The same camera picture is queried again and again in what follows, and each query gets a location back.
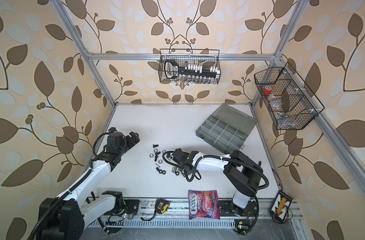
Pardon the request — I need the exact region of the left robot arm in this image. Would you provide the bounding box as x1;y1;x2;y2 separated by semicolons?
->
28;128;140;240

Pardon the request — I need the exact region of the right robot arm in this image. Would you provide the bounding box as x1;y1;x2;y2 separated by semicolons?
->
168;149;269;209

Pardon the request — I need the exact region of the black hex nut pair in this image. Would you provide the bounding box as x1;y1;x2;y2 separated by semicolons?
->
156;167;166;175

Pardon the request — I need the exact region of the purple Fox's candy bag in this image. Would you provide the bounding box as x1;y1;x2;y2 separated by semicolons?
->
188;190;220;220

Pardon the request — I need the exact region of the grey plastic organizer box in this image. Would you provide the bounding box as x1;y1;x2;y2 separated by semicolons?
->
195;104;256;154

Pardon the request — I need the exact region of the yellow black tape measure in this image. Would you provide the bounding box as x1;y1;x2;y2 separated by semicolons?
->
140;199;170;222

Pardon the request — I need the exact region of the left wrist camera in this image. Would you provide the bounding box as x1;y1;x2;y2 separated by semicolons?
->
108;127;117;134

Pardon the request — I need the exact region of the socket set on black rail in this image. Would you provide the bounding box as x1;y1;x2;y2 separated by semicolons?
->
161;60;221;84

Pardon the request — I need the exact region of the back wire basket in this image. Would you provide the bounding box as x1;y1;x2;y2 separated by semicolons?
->
158;48;221;85

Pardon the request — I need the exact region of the wire basket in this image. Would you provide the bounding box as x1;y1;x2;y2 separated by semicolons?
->
254;62;324;130
158;48;221;85

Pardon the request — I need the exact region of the small electronics board with wires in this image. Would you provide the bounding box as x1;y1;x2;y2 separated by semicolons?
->
269;191;293;225

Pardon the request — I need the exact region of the right wire basket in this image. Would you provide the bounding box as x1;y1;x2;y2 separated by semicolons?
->
254;62;324;130

